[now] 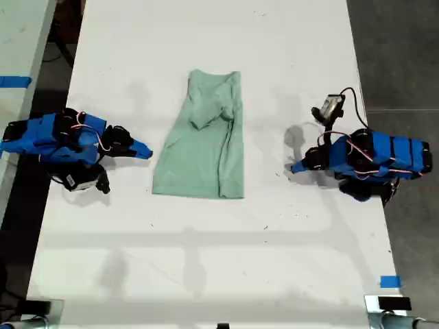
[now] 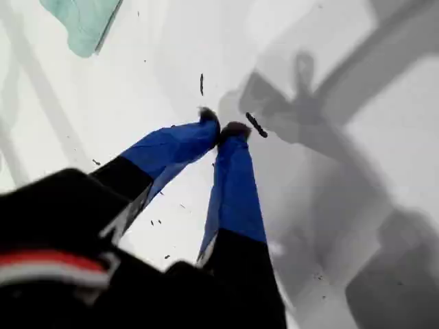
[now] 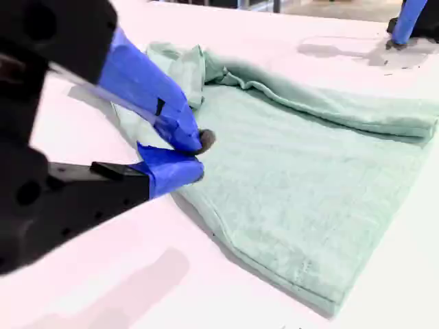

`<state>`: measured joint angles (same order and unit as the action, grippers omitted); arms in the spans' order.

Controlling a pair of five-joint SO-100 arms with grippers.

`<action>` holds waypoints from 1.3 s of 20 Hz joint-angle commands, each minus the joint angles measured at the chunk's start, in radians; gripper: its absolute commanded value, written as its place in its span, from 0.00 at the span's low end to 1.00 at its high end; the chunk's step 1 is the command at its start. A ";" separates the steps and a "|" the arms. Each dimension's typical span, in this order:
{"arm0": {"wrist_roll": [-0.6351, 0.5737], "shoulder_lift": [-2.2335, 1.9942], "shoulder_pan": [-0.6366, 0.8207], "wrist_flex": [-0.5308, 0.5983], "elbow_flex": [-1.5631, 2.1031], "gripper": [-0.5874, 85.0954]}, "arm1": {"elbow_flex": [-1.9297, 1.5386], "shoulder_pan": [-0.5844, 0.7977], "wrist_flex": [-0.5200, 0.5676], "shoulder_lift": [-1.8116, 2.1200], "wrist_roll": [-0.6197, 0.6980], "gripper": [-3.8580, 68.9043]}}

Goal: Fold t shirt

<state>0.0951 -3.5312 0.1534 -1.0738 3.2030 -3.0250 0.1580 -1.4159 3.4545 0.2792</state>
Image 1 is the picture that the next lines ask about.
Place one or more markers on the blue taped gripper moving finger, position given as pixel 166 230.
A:
pixel 299 169
pixel 135 155

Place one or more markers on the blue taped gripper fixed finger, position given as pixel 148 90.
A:
pixel 139 147
pixel 301 163

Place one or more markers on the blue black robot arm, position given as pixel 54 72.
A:
pixel 41 137
pixel 380 157

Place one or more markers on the pale green T-shirt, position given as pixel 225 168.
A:
pixel 202 154

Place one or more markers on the long blue tape strip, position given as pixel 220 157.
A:
pixel 15 81

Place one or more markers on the white side table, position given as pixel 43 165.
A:
pixel 17 51

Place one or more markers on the short blue tape strip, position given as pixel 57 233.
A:
pixel 390 281

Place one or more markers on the small black box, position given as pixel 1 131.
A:
pixel 394 303
pixel 37 306

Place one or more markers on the small black clamp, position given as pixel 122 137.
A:
pixel 223 326

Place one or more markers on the grey metal tube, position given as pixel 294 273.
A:
pixel 401 321
pixel 24 323

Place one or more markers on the black camera stalk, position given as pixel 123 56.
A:
pixel 326 134

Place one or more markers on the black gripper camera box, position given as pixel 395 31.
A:
pixel 328 108
pixel 82 180

